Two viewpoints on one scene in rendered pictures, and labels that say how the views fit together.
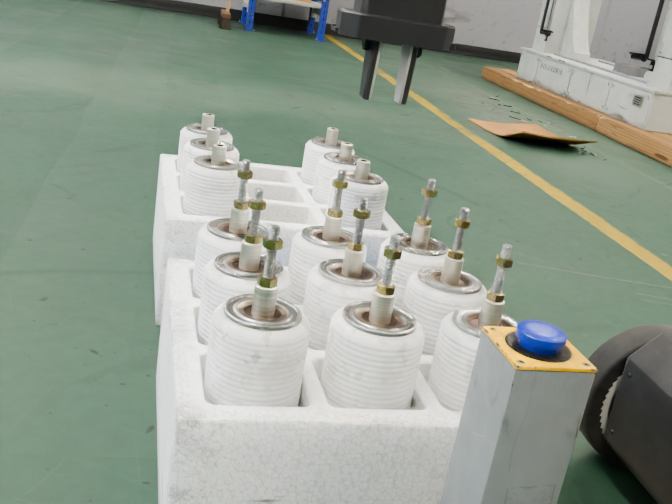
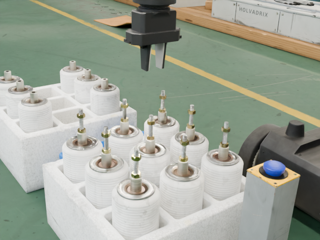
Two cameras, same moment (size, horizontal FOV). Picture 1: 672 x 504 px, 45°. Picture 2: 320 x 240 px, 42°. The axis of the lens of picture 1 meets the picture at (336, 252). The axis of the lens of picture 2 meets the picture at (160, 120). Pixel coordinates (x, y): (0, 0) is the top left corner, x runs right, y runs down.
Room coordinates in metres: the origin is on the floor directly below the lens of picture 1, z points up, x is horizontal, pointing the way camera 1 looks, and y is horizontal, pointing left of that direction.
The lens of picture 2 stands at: (0.05, 0.27, 0.71)
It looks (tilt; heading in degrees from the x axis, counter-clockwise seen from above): 24 degrees down; 339
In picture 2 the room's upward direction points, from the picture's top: 2 degrees clockwise
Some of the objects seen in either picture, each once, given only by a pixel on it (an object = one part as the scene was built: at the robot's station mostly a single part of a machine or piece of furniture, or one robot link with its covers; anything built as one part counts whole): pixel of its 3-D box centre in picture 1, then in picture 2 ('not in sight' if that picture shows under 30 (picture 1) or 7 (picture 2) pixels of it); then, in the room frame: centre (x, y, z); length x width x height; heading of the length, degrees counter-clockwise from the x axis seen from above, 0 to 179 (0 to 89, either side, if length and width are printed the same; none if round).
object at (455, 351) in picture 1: (469, 401); (219, 191); (0.78, -0.17, 0.16); 0.10 x 0.10 x 0.18
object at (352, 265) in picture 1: (353, 262); (150, 145); (0.86, -0.02, 0.26); 0.02 x 0.02 x 0.03
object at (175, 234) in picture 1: (267, 239); (59, 127); (1.39, 0.13, 0.09); 0.39 x 0.39 x 0.18; 16
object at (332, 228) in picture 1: (332, 228); (124, 126); (0.97, 0.01, 0.26); 0.02 x 0.02 x 0.03
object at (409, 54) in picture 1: (408, 73); (161, 53); (0.87, -0.04, 0.48); 0.03 x 0.02 x 0.06; 15
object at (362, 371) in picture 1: (364, 398); (180, 207); (0.75, -0.05, 0.16); 0.10 x 0.10 x 0.18
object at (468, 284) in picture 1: (449, 280); (189, 138); (0.89, -0.14, 0.25); 0.08 x 0.08 x 0.01
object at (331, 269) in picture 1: (351, 273); (150, 150); (0.86, -0.02, 0.25); 0.08 x 0.08 x 0.01
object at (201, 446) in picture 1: (330, 398); (149, 207); (0.86, -0.02, 0.09); 0.39 x 0.39 x 0.18; 16
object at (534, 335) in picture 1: (539, 340); (274, 169); (0.60, -0.17, 0.32); 0.04 x 0.04 x 0.02
